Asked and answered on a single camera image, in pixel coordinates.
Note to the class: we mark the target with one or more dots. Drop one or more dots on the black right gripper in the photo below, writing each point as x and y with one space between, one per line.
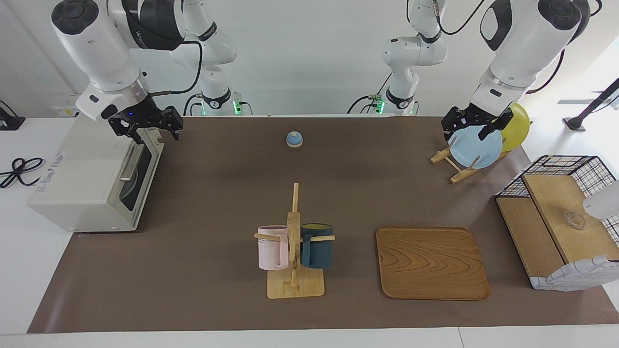
140 113

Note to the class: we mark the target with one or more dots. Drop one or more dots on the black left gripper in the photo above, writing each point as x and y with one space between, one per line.
478 118

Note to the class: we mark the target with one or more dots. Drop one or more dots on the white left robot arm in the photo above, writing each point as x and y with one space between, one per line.
522 38

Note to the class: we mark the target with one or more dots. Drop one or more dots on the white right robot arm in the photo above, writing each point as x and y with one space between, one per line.
96 43

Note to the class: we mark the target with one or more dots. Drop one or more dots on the beige toaster oven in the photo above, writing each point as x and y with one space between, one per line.
77 179

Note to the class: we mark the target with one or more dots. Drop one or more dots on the light blue plate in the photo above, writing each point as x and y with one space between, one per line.
476 152

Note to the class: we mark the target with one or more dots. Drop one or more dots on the yellow plate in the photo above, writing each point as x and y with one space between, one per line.
518 130

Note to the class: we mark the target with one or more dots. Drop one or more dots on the wooden plate rack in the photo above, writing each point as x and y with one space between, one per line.
459 176

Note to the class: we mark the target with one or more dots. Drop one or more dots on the white socket box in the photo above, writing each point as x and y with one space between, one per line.
65 110

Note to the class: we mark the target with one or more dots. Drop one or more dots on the black angled stand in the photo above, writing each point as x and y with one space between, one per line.
575 123

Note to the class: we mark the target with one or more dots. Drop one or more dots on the small clear glass dish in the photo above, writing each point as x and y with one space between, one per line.
574 220

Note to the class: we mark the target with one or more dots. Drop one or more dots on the black clamp stand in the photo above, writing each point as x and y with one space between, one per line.
9 123

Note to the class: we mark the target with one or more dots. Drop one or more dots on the small blue lid wooden knob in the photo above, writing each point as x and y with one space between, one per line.
294 140

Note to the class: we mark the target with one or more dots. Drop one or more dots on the wooden tray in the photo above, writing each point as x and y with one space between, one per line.
430 263

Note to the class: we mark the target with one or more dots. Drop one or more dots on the brown table mat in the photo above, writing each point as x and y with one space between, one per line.
193 270

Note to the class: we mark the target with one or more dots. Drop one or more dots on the white rounded device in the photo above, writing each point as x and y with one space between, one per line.
604 200

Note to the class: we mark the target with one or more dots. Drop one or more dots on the pink mug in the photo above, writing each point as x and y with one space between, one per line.
271 251

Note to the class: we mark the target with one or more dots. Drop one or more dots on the white checked cloth liner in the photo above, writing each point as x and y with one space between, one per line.
580 278

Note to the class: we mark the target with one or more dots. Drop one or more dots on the dark teal mug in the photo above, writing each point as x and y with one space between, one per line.
319 251

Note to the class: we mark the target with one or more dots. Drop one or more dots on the wooden mug tree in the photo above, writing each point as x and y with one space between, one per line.
295 287

